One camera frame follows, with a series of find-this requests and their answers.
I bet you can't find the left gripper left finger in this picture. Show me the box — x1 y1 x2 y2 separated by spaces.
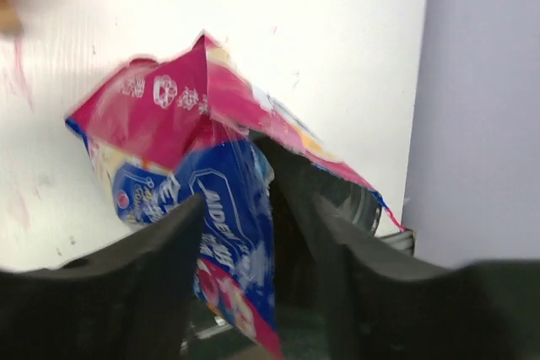
1 196 205 359

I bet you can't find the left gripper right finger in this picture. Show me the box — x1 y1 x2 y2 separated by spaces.
311 193 540 360

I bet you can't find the pink pet food bag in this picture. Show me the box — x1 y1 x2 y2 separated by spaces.
65 30 406 360

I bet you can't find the wooden bowl stand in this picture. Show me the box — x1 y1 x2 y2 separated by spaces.
0 0 22 35

